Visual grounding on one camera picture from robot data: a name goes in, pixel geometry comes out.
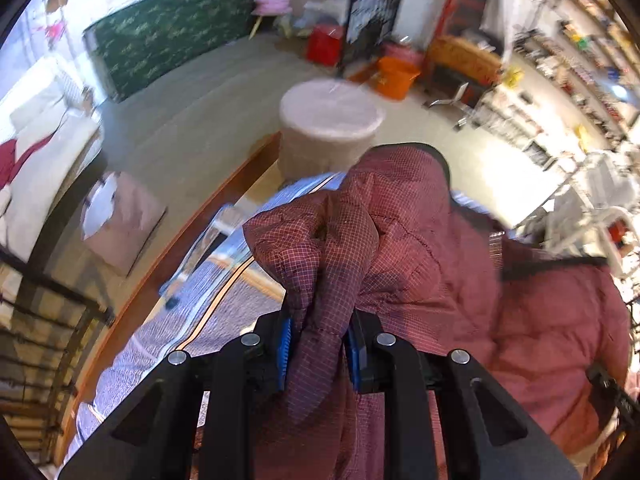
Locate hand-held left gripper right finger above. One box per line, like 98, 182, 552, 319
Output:
345, 310, 583, 480

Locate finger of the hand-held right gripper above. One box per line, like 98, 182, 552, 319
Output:
586, 362, 638, 423

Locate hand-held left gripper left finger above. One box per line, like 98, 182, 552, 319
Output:
57, 310, 296, 480

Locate maroon quilted jacket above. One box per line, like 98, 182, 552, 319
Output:
242, 142, 633, 480

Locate blue checked bed sheet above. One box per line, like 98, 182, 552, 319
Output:
65, 172, 506, 461

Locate white plastic rack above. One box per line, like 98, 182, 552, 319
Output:
520, 150, 640, 273

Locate round beige ottoman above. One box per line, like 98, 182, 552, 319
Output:
277, 79, 386, 181

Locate metal chair base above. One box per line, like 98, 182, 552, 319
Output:
424, 82, 482, 130

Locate orange basin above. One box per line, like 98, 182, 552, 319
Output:
375, 55, 422, 99

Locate pink basin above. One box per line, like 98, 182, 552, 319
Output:
382, 42, 426, 67

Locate red box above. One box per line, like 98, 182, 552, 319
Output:
305, 22, 346, 66

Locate wooden cabinet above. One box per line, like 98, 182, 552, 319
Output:
425, 35, 503, 97

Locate white sofa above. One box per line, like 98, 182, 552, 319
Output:
0, 55, 107, 253

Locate dark red throw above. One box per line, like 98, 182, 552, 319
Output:
0, 135, 52, 187

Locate black display rack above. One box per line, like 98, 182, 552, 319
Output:
340, 0, 407, 67

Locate green patterned sofa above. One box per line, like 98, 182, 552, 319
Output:
82, 0, 281, 103

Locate pink stool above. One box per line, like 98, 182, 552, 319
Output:
250, 0, 296, 40

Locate white appliance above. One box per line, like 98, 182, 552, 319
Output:
392, 0, 449, 46

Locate black metal bed rail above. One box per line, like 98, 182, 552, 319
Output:
0, 247, 117, 461

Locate wall shelves of goods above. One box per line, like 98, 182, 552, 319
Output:
470, 0, 640, 163

